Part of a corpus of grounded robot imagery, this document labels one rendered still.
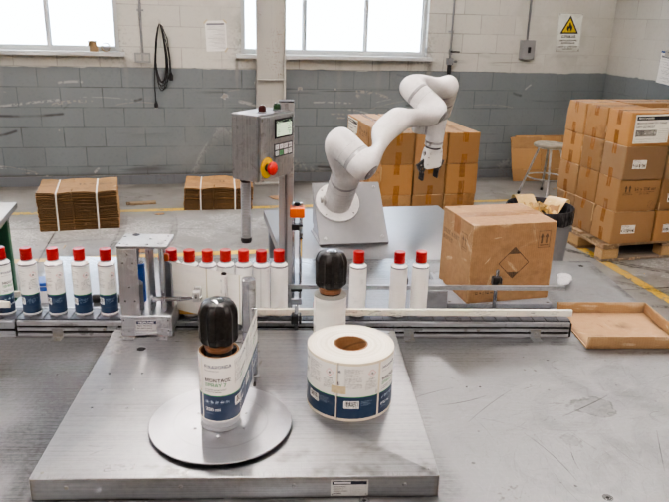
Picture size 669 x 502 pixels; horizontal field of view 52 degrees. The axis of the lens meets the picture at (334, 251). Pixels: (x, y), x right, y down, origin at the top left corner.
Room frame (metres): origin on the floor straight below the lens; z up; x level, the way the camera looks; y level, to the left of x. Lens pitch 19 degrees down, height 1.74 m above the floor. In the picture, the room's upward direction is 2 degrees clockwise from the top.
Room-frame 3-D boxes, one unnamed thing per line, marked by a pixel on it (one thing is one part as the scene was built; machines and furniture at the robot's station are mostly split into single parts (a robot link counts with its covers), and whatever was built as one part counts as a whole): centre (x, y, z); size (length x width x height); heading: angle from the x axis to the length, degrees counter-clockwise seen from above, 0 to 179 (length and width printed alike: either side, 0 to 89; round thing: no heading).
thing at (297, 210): (1.97, 0.11, 1.05); 0.10 x 0.04 x 0.33; 4
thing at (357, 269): (1.92, -0.07, 0.98); 0.05 x 0.05 x 0.20
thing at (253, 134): (1.99, 0.21, 1.38); 0.17 x 0.10 x 0.19; 149
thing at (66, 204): (5.72, 2.20, 0.16); 0.65 x 0.54 x 0.32; 107
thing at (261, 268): (1.91, 0.21, 0.98); 0.05 x 0.05 x 0.20
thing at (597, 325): (1.98, -0.89, 0.85); 0.30 x 0.26 x 0.04; 94
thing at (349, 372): (1.44, -0.04, 0.95); 0.20 x 0.20 x 0.14
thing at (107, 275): (1.88, 0.66, 0.98); 0.05 x 0.05 x 0.20
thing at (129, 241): (1.79, 0.52, 1.14); 0.14 x 0.11 x 0.01; 94
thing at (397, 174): (5.97, -0.61, 0.45); 1.20 x 0.84 x 0.89; 14
